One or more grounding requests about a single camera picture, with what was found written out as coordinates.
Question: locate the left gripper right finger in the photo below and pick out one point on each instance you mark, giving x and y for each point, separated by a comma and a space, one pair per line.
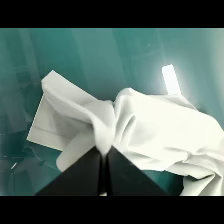
128, 178

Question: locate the white shirt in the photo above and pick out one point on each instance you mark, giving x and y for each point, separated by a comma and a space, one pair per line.
156, 130

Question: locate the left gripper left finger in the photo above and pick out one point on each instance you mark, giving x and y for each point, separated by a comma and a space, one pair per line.
78, 178

